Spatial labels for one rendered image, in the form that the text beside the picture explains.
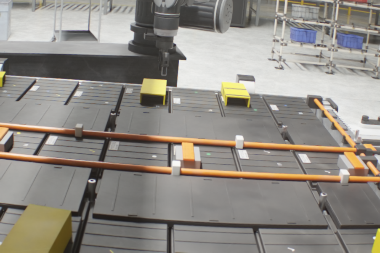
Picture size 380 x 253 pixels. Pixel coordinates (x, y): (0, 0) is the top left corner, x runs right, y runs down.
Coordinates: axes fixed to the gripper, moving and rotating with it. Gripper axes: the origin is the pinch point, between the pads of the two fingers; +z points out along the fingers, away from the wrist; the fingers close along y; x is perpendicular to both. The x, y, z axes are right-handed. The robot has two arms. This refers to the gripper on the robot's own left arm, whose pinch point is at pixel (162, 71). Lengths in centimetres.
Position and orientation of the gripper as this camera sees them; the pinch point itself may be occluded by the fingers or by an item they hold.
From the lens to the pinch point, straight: 237.2
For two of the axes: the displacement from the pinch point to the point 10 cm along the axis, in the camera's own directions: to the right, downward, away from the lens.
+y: -1.8, -3.0, 9.4
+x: -9.8, -0.3, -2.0
